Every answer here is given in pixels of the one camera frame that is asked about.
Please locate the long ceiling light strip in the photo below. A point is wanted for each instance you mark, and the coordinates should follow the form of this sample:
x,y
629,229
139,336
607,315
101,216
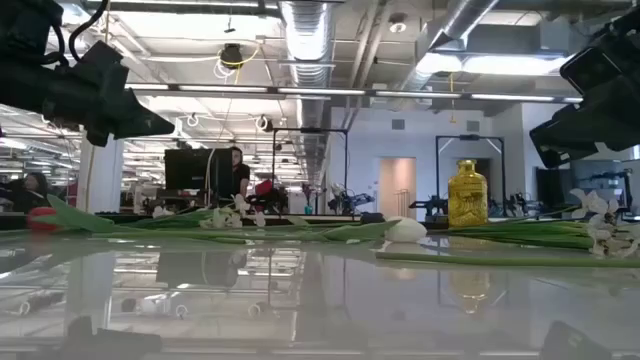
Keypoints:
x,y
320,91

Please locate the white artificial tulip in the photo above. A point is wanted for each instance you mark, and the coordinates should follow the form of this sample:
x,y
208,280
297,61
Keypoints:
x,y
406,230

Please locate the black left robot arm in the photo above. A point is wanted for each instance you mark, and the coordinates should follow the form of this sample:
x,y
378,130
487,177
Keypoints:
x,y
25,85

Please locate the round ceiling fixture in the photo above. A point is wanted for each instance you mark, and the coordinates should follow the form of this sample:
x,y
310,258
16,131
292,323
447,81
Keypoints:
x,y
398,25

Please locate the yellow glass vase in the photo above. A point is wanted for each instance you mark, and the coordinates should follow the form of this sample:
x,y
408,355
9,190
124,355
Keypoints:
x,y
467,200

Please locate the black metal table frame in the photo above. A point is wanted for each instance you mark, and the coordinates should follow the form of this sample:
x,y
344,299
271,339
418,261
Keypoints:
x,y
12,222

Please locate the black computer monitor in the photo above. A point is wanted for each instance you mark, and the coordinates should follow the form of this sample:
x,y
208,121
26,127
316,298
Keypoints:
x,y
195,170

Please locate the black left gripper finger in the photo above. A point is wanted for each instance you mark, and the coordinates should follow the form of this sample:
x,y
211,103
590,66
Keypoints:
x,y
140,120
97,137

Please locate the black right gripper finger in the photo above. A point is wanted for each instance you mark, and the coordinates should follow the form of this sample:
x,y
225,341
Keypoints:
x,y
570,132
570,157

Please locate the silver ribbed ventilation duct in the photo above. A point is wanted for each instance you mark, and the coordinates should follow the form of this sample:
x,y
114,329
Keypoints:
x,y
307,40

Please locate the teal vase with flowers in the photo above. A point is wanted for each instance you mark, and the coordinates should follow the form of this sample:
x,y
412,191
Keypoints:
x,y
308,210

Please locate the smooth silver ventilation duct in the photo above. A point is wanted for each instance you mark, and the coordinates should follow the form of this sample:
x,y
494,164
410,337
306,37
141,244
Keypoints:
x,y
450,30

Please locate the black upright monitor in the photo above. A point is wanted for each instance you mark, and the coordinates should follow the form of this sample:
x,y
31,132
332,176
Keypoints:
x,y
552,187

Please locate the white pillar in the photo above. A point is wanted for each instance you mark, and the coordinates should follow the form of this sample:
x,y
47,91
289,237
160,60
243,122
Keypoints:
x,y
102,175

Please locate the red background object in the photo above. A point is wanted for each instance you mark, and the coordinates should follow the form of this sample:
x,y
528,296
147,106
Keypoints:
x,y
264,187

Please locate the small white flower bunch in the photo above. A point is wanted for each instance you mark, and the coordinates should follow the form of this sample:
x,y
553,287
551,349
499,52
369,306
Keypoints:
x,y
550,235
220,218

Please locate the grey wide monitor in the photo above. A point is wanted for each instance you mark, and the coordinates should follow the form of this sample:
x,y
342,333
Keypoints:
x,y
600,177

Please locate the black ceiling camera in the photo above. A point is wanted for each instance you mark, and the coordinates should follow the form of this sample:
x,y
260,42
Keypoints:
x,y
231,55

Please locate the person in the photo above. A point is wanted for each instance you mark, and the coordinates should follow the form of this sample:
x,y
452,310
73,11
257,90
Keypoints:
x,y
30,195
241,175

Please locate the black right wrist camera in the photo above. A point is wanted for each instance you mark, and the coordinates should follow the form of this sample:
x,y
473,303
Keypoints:
x,y
582,70

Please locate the blue background robot arm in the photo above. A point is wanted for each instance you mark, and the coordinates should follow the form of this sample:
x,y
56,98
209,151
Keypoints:
x,y
350,202

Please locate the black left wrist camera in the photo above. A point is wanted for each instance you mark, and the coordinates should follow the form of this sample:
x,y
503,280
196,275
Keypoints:
x,y
100,55

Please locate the black metal station frame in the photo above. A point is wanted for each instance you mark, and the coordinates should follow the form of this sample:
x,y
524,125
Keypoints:
x,y
310,130
470,137

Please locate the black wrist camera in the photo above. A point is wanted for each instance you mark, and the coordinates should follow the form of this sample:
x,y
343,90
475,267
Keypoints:
x,y
582,70
100,55

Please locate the black background robot arm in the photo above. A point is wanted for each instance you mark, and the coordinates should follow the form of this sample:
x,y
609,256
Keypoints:
x,y
430,205

